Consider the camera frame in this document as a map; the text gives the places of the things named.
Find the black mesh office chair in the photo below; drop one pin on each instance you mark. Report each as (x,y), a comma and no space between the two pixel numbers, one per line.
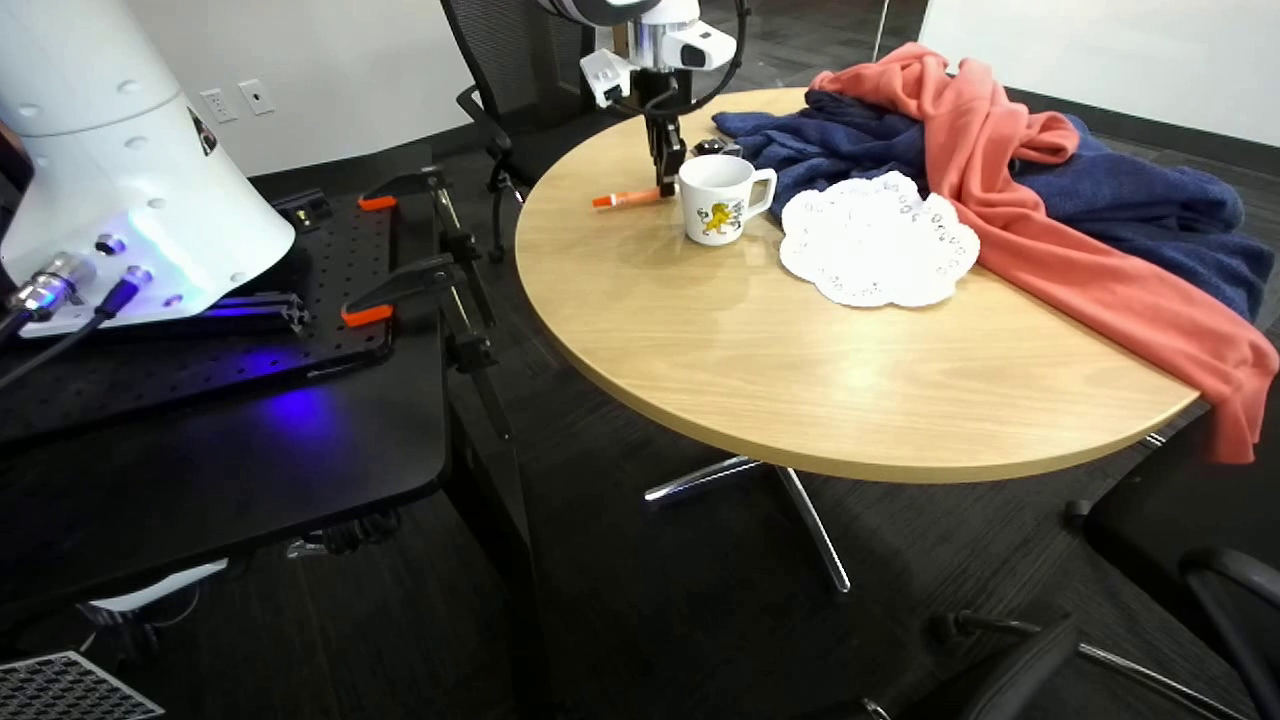
(1186,535)

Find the white wall outlet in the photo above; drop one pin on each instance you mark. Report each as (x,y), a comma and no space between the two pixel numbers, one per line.
(255,94)

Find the white strip under table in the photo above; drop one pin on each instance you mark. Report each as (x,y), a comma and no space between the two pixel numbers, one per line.
(154,587)

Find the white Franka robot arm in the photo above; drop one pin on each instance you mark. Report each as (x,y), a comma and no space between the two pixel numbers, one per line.
(123,132)

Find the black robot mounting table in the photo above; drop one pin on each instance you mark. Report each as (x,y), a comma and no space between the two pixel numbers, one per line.
(203,440)

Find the white mug with print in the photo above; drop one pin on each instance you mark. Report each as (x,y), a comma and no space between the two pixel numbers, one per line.
(721,202)

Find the grey mesh grid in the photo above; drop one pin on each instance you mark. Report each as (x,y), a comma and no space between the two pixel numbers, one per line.
(65,686)

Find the white lace doily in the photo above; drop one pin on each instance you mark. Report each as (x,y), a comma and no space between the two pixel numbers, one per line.
(883,243)

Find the round wooden table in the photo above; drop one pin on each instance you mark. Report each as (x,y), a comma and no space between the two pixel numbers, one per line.
(800,361)

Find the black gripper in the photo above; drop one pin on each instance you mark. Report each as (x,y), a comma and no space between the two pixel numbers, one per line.
(661,94)

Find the orange cloth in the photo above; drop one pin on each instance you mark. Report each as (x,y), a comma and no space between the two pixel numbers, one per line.
(1025,213)

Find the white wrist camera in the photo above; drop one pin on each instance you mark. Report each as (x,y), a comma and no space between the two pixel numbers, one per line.
(686,44)

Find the black binder clip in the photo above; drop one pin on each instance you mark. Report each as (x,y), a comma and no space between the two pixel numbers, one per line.
(716,143)

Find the dark blue cloth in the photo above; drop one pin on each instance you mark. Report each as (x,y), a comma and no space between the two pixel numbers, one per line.
(1147,202)

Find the orange marker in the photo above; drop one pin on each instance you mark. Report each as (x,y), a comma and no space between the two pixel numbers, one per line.
(624,202)

